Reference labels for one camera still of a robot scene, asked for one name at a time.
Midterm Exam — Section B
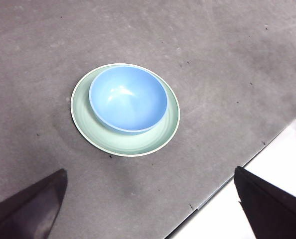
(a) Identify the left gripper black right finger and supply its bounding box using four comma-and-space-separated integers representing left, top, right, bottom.
234, 166, 296, 239

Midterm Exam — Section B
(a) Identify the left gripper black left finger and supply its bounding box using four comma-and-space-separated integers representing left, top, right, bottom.
0, 168, 68, 239

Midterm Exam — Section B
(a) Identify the blue bowl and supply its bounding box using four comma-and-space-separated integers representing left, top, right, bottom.
88, 66, 168, 135

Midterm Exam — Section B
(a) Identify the green plate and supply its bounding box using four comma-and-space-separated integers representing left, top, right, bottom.
70, 63, 181, 157

